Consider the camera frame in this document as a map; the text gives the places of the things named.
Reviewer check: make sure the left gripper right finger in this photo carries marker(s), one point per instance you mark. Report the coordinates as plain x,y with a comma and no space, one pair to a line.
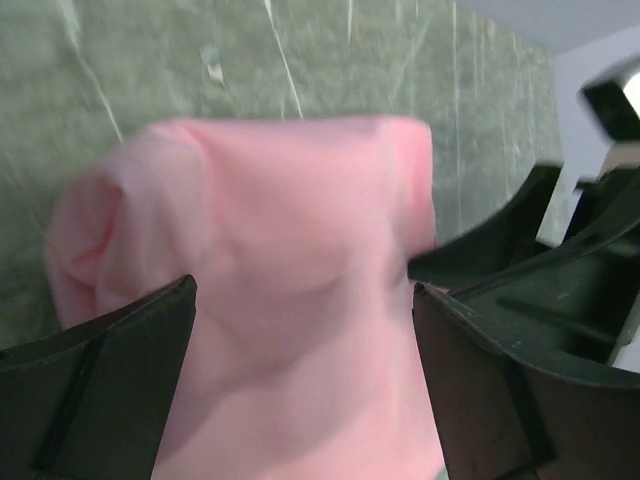
507,407

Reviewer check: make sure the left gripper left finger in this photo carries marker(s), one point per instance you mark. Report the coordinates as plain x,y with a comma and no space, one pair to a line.
92,402

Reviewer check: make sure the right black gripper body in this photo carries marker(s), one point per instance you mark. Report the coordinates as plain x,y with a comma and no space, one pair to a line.
582,295

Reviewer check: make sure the pink t-shirt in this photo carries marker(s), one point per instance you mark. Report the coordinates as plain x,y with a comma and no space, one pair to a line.
302,363

